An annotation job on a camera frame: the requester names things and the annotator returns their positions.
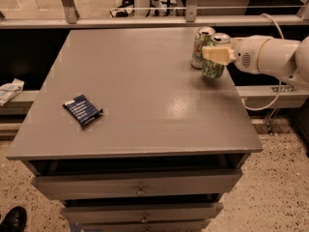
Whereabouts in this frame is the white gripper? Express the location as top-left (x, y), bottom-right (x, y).
top-left (202, 35), bottom-right (271, 74)

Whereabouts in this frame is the green soda can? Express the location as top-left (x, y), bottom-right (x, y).
top-left (201, 32), bottom-right (232, 80)

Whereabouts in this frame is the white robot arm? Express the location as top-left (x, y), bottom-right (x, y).
top-left (202, 35), bottom-right (309, 90)

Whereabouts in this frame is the white 7up can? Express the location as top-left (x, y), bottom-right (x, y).
top-left (191, 26), bottom-right (215, 69)

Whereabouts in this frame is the grey metal railing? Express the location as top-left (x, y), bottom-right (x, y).
top-left (0, 0), bottom-right (309, 29)

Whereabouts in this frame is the grey drawer cabinet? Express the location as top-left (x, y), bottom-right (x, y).
top-left (6, 27), bottom-right (264, 232)

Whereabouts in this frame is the dark blue snack packet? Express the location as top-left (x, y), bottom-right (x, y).
top-left (63, 95), bottom-right (103, 128)

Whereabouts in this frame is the middle grey drawer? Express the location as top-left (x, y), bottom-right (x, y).
top-left (61, 203), bottom-right (223, 224)

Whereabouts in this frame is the grey drawer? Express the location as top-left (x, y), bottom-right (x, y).
top-left (61, 203), bottom-right (223, 224)
top-left (32, 169), bottom-right (242, 200)
top-left (77, 219), bottom-right (210, 232)

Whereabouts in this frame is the bottom grey drawer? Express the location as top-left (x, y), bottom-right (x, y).
top-left (77, 219), bottom-right (210, 232)

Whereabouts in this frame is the top grey drawer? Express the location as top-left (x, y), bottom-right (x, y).
top-left (32, 169), bottom-right (242, 200)

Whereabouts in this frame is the folded white cloth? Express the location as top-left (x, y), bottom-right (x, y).
top-left (0, 78), bottom-right (24, 106)

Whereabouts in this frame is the black shoe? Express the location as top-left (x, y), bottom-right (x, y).
top-left (0, 206), bottom-right (27, 232)

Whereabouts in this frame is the white cable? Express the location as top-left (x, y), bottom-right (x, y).
top-left (242, 13), bottom-right (288, 112)

